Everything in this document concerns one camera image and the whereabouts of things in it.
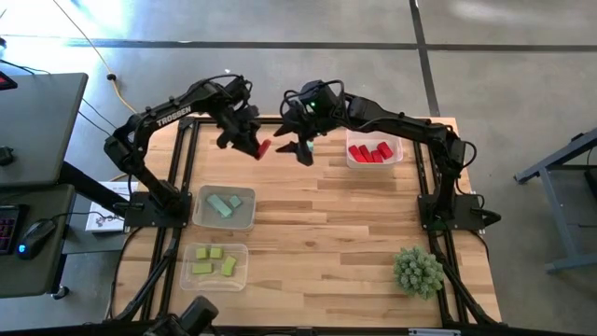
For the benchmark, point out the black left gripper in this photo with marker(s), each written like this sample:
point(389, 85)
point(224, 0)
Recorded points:
point(240, 126)

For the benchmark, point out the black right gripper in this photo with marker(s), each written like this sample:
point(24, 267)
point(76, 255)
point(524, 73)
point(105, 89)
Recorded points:
point(303, 126)

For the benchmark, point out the teal rectangular block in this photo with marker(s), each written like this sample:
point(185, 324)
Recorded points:
point(310, 145)

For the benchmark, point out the small teal cube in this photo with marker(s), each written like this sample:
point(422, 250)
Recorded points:
point(235, 201)

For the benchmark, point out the small green cube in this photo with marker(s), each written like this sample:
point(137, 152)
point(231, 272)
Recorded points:
point(216, 252)
point(201, 253)

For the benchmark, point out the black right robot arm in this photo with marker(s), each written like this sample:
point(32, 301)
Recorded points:
point(401, 126)

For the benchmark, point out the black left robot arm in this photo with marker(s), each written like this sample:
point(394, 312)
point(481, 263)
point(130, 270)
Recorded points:
point(172, 116)

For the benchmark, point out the clear bin top right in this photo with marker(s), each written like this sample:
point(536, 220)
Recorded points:
point(368, 137)

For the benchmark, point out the clear plastic bin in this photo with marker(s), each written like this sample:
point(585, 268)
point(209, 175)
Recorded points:
point(219, 282)

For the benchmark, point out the white booklet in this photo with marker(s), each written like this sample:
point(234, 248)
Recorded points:
point(100, 224)

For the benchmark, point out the artificial green plant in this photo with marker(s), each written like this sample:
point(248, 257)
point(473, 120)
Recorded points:
point(420, 273)

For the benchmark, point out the black computer mouse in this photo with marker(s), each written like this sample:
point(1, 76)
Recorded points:
point(35, 238)

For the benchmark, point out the black desk device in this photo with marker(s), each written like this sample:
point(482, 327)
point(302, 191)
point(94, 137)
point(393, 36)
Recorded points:
point(5, 156)

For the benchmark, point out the dark grey desk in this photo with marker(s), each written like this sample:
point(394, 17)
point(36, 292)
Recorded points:
point(42, 280)

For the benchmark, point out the black desk gadget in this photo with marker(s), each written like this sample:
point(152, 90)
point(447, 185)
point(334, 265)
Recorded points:
point(7, 83)

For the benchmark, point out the black keyboard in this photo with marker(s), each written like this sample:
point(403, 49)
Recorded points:
point(7, 228)

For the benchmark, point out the blue-grey metal table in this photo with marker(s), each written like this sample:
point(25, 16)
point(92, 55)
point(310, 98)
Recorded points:
point(559, 242)

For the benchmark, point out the black aluminium table frame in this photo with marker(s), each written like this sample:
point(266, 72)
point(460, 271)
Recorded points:
point(207, 121)

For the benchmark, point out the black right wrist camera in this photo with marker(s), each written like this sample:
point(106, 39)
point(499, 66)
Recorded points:
point(319, 95)

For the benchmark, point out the black camera device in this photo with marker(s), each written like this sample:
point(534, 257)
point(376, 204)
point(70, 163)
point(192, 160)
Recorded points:
point(198, 312)

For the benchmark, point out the white bracket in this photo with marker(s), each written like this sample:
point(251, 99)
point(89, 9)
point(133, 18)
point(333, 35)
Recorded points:
point(434, 332)

